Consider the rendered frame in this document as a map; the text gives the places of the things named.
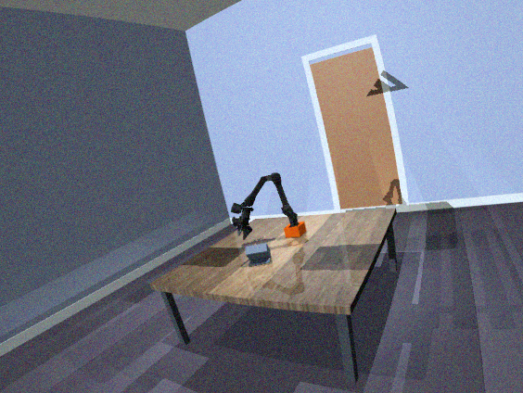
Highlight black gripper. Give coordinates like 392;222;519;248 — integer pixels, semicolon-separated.
234;214;252;240

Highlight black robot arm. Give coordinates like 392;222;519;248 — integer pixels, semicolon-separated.
231;172;300;227

